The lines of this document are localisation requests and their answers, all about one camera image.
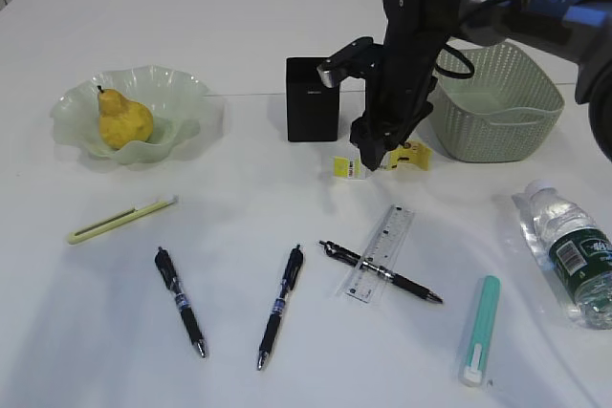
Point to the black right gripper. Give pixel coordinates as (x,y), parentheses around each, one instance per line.
(416,32)

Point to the yellow white waste paper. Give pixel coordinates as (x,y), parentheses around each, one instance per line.
(410,152)

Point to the clear plastic water bottle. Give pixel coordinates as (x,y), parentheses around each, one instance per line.
(568,246)

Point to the yellow pear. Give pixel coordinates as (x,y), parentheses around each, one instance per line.
(121,120)

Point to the blue black right robot arm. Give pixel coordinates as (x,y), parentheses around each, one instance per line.
(578,31)

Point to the black square pen holder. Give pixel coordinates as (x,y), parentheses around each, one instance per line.
(312,109)

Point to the clear plastic ruler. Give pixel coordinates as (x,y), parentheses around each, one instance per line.
(382,249)

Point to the blue black gel pen middle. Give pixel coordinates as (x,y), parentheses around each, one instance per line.
(287,284)

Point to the black gel pen on ruler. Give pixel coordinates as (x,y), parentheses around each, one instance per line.
(351,259)

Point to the green woven plastic basket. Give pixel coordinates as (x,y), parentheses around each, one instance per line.
(502,113)

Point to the pale green wavy glass plate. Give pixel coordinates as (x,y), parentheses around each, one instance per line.
(183,108)

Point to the black gel pen left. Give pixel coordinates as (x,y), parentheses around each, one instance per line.
(173,283)

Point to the teal white utility knife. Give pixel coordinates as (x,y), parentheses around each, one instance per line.
(478,350)

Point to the yellow-green utility knife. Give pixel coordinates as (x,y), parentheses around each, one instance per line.
(123,218)

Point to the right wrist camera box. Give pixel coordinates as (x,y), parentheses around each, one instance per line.
(358,59)

